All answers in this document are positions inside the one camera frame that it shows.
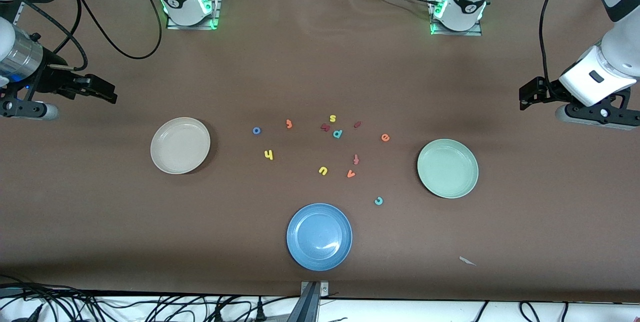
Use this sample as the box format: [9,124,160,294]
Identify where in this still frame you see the beige brown round plate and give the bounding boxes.
[150,117,211,175]

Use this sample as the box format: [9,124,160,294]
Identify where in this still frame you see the light green round plate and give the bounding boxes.
[417,138,479,199]

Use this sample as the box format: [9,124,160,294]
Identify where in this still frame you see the blue round plate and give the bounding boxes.
[286,203,353,272]

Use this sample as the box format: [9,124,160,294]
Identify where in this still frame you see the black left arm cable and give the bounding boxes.
[538,0,578,93]

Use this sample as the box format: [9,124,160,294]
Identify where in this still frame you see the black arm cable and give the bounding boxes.
[15,0,163,71]
[538,0,578,93]

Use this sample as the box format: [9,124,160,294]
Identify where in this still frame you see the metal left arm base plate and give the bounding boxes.
[428,0,484,37]

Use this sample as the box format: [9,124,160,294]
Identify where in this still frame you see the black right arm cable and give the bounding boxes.
[15,0,163,71]

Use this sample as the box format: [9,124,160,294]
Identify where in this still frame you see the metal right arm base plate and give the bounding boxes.
[166,0,221,31]

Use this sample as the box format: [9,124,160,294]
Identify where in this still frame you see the grey metal bracket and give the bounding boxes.
[300,281,330,299]

